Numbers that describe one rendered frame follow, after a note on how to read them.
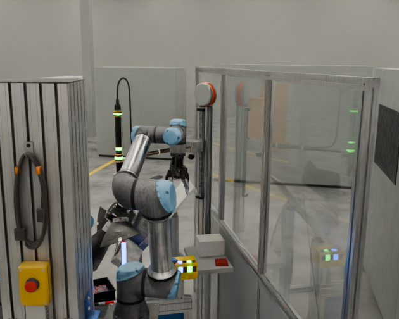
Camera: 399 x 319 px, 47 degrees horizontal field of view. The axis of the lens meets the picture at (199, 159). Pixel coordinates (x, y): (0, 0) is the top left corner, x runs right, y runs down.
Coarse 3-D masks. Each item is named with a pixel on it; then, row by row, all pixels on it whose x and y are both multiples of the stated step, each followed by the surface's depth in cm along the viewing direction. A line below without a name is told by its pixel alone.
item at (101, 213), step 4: (100, 208) 301; (100, 212) 300; (104, 212) 291; (100, 216) 298; (104, 216) 291; (100, 220) 297; (104, 220) 291; (108, 220) 287; (100, 224) 297; (104, 224) 292; (100, 228) 297
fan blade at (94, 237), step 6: (96, 234) 273; (102, 234) 271; (96, 240) 270; (102, 240) 270; (96, 246) 268; (108, 246) 267; (96, 252) 267; (102, 252) 266; (96, 258) 264; (102, 258) 264; (96, 264) 262
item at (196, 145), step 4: (192, 140) 305; (196, 140) 306; (200, 140) 305; (188, 144) 301; (192, 144) 298; (196, 144) 299; (200, 144) 302; (192, 148) 299; (196, 148) 300; (200, 148) 302; (192, 152) 299; (196, 152) 300
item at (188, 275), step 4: (180, 256) 245; (184, 256) 245; (188, 256) 245; (192, 256) 245; (180, 260) 240; (184, 260) 240; (176, 264) 235; (180, 264) 236; (184, 264) 236; (188, 264) 236; (192, 264) 237; (196, 264) 237; (196, 268) 238; (188, 272) 237; (192, 272) 238; (196, 272) 238; (184, 276) 237; (188, 276) 237; (192, 276) 238; (196, 276) 239
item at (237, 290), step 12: (216, 228) 335; (228, 240) 303; (228, 252) 304; (240, 264) 278; (216, 276) 340; (228, 276) 306; (240, 276) 279; (252, 276) 256; (216, 288) 341; (228, 288) 307; (240, 288) 279; (252, 288) 256; (264, 288) 237; (216, 300) 342; (228, 300) 308; (240, 300) 280; (252, 300) 257; (264, 300) 237; (228, 312) 309; (240, 312) 281; (252, 312) 258; (264, 312) 238; (276, 312) 221
